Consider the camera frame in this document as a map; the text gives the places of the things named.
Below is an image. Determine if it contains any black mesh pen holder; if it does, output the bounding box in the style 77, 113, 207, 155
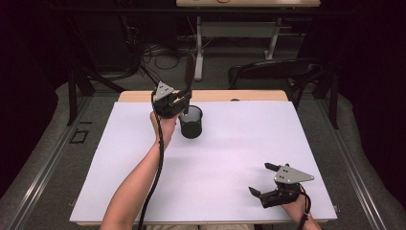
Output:
178, 104, 204, 140

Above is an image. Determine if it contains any bundle of floor cables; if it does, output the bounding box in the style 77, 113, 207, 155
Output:
121, 15, 192, 81

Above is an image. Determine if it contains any left hand-held gripper black cable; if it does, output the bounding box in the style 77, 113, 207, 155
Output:
137, 90, 166, 230

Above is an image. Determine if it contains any black metal stand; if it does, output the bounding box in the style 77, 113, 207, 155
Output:
65, 63, 127, 127
310, 63, 340, 130

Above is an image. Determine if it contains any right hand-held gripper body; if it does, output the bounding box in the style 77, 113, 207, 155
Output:
259, 163, 315, 209

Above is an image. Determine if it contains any right hand-held gripper black cable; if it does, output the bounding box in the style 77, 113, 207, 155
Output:
297, 184, 312, 230

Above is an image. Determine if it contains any person's left hand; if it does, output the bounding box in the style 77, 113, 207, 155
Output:
149, 110, 180, 150

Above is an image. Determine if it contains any white table cover board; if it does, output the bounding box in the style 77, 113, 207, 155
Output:
69, 100, 338, 223

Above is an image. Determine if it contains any hand-held gripper black cable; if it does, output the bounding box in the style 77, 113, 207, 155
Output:
297, 184, 312, 230
137, 90, 166, 230

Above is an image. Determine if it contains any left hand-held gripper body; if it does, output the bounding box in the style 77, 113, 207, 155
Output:
150, 80, 182, 119

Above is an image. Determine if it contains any black chair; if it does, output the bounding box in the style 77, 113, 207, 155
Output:
227, 57, 325, 99

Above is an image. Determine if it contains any white-legged desk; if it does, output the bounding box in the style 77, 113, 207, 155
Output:
175, 0, 322, 81

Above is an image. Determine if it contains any metal floor rail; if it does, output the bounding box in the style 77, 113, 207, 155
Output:
322, 99, 389, 230
6, 95, 94, 230

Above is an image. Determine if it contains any person's right hand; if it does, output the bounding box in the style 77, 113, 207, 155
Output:
281, 192, 310, 224

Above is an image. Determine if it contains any dark brown comb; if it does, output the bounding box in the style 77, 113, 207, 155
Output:
183, 53, 196, 115

